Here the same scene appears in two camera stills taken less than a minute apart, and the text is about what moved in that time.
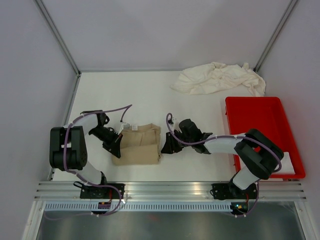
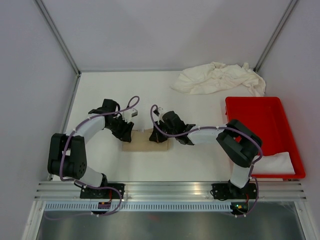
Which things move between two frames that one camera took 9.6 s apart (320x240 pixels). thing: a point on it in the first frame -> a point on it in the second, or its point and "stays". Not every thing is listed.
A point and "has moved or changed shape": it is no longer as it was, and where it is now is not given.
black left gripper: [114, 146] -> [123, 135]
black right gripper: [170, 146] -> [155, 136]
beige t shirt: [139, 145] has moved or changed shape
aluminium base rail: [267, 191] stays
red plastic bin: [268, 114] stays
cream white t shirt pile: [216, 77] stays
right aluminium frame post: [275, 35] stays
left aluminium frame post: [44, 14] stays
